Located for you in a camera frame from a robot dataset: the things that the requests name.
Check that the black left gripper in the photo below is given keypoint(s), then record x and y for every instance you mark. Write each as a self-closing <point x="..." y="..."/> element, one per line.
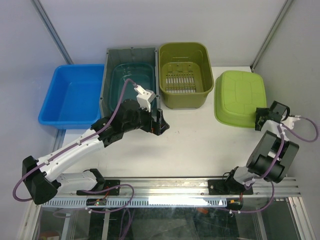
<point x="158" y="127"/>

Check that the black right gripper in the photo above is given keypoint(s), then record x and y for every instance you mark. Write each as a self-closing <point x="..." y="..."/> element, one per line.
<point x="260" y="111"/>

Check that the lime green plastic basin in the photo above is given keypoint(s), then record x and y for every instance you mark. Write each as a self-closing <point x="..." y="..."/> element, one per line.
<point x="237" y="95"/>

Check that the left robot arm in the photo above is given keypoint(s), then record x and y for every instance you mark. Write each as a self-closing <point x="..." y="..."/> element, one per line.
<point x="45" y="177"/>

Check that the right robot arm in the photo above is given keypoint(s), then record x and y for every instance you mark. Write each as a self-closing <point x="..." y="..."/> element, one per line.
<point x="271" y="158"/>

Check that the teal transparent inner tub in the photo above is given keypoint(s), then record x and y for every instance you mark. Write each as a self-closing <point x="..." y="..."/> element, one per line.
<point x="141" y="73"/>

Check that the olive green slotted basket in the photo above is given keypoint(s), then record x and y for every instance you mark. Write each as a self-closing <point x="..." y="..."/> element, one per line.
<point x="185" y="74"/>

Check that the grey plastic crate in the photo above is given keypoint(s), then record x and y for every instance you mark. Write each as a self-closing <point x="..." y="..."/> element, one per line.
<point x="117" y="56"/>

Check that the blue plastic tub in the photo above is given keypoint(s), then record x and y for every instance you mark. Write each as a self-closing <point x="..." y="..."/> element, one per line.
<point x="73" y="97"/>

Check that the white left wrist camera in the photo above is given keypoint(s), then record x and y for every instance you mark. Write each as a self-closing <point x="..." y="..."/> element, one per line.
<point x="144" y="97"/>

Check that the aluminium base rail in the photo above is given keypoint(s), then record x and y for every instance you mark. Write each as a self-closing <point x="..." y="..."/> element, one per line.
<point x="198" y="187"/>

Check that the white slotted cable duct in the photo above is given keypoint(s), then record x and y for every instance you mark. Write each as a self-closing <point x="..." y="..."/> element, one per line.
<point x="138" y="202"/>

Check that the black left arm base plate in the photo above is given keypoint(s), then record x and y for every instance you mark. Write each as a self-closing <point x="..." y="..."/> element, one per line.
<point x="108" y="183"/>

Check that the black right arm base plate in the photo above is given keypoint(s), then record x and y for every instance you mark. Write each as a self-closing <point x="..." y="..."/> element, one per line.
<point x="215" y="187"/>

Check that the right aluminium corner post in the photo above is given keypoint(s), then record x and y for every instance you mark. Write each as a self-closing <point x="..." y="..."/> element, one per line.
<point x="271" y="33"/>

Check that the aluminium corner post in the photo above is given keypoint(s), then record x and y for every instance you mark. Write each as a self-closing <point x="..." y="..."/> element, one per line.
<point x="271" y="33"/>
<point x="39" y="8"/>

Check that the left aluminium corner post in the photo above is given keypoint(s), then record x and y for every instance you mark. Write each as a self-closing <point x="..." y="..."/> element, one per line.
<point x="39" y="8"/>

